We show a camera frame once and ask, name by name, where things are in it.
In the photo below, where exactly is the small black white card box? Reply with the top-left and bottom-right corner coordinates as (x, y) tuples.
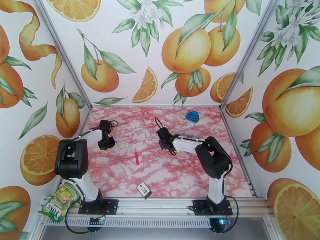
(136, 182), (152, 199)

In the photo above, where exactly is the black camera cable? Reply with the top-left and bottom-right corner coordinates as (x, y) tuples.
(56, 120), (120, 197)
(154, 117), (232, 187)

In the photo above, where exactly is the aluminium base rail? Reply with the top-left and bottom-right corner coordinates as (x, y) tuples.
(37, 196), (273, 217)

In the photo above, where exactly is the black base cable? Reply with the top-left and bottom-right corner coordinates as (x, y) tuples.
(64, 209), (106, 234)
(209, 195), (240, 234)

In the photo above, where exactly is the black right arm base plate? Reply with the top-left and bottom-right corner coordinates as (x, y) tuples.
(192, 200), (233, 216)

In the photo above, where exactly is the clear cup with blue lid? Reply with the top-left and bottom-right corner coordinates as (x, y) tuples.
(185, 111), (200, 128)

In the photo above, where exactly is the green yellow candy bag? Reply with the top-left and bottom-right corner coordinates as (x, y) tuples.
(40, 182), (80, 224)

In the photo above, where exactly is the white slotted cable duct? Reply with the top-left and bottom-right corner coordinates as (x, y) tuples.
(45, 218), (212, 228)

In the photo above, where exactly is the aluminium frame post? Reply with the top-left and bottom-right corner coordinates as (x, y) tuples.
(31, 0), (93, 108)
(219, 0), (284, 109)

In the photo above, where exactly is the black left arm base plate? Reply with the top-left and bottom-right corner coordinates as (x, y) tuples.
(78, 198), (119, 215)

